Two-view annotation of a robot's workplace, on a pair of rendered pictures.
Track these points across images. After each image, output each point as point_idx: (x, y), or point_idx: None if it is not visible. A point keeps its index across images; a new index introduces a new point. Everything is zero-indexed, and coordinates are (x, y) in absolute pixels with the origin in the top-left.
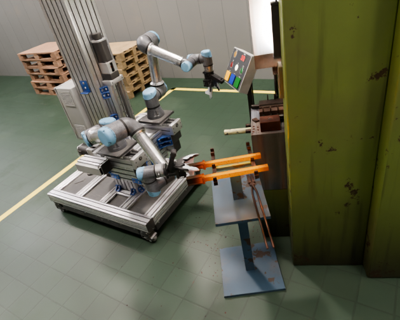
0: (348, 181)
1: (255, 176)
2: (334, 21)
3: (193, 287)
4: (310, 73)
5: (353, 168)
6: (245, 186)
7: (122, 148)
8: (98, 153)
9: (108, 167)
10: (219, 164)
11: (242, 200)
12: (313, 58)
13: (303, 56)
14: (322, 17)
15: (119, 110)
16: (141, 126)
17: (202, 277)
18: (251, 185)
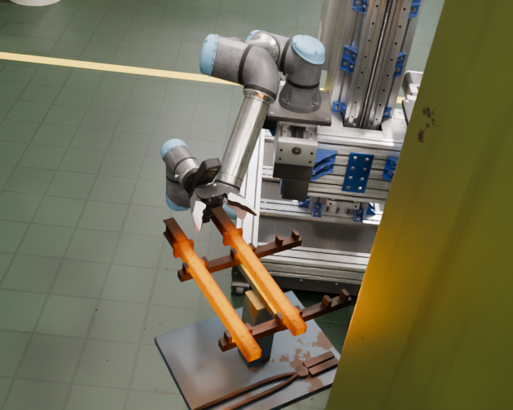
0: None
1: (219, 342)
2: (512, 197)
3: (156, 399)
4: (414, 273)
5: None
6: (291, 360)
7: (293, 110)
8: None
9: (266, 122)
10: (243, 263)
11: (239, 366)
12: (435, 244)
13: (419, 212)
14: (493, 154)
15: (359, 49)
16: (265, 87)
17: (182, 404)
18: (294, 371)
